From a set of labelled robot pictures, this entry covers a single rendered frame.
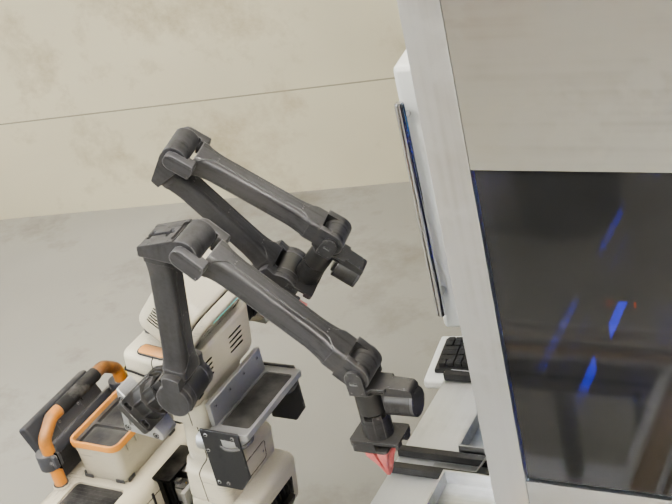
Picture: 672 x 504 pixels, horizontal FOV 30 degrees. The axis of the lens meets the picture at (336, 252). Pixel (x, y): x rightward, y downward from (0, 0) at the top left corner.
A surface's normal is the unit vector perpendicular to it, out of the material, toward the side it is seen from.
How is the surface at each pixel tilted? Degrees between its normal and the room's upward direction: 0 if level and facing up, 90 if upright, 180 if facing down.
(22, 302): 0
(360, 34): 90
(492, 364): 90
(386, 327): 0
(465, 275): 90
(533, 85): 90
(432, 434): 0
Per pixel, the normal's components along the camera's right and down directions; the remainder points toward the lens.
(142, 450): 0.88, 0.09
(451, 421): -0.21, -0.86
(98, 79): -0.21, 0.51
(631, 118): -0.42, 0.51
